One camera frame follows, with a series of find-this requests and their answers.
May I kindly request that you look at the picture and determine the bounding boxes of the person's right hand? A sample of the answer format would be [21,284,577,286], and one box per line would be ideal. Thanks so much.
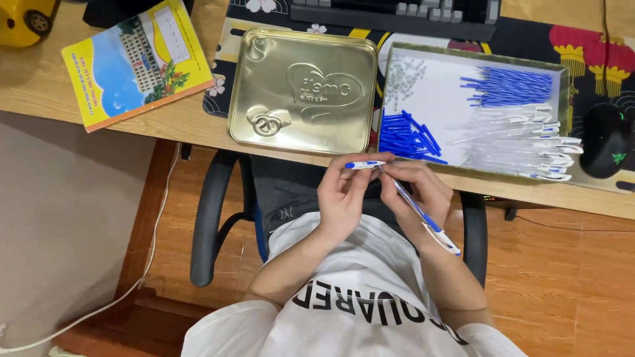
[379,160,455,249]

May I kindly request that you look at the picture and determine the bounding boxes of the person's left hand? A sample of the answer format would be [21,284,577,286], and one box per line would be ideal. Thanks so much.
[317,152,397,240]

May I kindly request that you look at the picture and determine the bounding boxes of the clear blue ballpoint pen barrel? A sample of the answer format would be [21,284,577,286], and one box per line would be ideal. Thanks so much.
[378,165,462,257]

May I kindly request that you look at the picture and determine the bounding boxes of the dark grey shorts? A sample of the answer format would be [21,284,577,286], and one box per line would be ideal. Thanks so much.
[249,155,413,249]

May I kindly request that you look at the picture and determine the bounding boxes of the pile of blue plastic tubes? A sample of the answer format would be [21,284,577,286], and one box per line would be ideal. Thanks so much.
[378,109,448,165]

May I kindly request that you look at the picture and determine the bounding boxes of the shallow green-rimmed cardboard tray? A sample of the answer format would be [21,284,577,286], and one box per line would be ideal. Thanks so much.
[375,42,571,183]

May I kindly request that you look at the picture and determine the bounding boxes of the pile of clear pen barrels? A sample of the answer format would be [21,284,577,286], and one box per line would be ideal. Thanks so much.
[449,103,584,182]

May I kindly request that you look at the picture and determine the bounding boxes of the white printed t-shirt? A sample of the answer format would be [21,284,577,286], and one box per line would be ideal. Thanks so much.
[181,212,529,357]

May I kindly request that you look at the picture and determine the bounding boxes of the gold metal tin lid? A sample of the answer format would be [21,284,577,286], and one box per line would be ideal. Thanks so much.
[227,28,380,155]

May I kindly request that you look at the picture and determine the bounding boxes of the black office chair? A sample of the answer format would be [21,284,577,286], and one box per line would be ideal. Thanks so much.
[190,149,489,289]

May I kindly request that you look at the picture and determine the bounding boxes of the pile of blue ink refills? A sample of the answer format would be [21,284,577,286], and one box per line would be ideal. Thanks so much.
[459,66,553,108]

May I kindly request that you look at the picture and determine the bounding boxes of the black grey keyboard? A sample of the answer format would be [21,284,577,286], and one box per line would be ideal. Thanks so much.
[289,0,502,42]

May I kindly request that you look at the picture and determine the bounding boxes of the black computer mouse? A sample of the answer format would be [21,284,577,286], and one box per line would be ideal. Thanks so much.
[579,103,635,179]

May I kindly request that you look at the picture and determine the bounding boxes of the black patterned desk mat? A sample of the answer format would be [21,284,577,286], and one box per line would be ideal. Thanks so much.
[202,0,635,194]

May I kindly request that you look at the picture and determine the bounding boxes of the yellow notebook with building picture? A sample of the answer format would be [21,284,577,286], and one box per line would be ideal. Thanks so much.
[61,0,215,134]

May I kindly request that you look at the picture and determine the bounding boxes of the black box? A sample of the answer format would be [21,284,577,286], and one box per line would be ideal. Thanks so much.
[82,0,195,29]

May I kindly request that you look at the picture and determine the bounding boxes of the yellow toy car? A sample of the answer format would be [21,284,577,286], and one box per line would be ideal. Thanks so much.
[0,0,61,48]

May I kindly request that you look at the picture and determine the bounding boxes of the black floor cable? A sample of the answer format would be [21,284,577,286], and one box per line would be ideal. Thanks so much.
[505,207,635,234]

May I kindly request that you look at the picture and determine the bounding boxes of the white cable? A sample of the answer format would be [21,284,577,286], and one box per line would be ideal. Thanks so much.
[0,143,182,354]

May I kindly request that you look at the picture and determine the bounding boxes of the thin black desk cable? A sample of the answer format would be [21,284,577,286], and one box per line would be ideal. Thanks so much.
[601,0,613,97]

